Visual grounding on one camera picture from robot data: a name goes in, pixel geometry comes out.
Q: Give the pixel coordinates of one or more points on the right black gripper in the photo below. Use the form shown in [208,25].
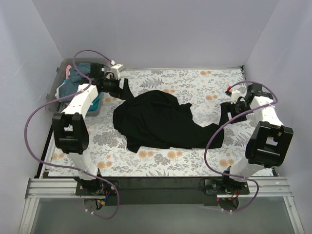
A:
[227,111]

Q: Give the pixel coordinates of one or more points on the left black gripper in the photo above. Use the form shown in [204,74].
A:
[123,86]

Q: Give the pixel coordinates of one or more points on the black t-shirt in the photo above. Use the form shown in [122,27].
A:
[156,119]

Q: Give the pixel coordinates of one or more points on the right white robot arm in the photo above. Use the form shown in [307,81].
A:
[269,142]

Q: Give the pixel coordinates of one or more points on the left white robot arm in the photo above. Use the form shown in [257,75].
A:
[70,131]

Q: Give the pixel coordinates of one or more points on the turquoise shirt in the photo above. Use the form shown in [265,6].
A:
[94,106]

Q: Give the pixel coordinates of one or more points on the teal blue shirt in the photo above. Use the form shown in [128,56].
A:
[70,85]

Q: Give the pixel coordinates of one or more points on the pink white garment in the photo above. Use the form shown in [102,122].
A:
[67,71]

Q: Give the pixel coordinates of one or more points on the clear plastic bin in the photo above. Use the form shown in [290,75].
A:
[62,73]

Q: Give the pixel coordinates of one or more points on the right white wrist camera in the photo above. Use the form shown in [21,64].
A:
[234,95]

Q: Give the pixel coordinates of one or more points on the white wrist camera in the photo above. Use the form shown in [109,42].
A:
[234,95]
[116,69]

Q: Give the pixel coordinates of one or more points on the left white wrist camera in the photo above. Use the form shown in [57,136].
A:
[116,69]

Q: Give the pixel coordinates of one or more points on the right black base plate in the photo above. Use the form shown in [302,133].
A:
[217,187]

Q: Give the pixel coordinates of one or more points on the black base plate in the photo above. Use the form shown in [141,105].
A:
[94,187]
[217,187]

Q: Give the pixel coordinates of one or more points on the aluminium frame rail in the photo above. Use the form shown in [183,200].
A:
[159,205]

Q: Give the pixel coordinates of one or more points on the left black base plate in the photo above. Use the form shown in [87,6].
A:
[94,187]

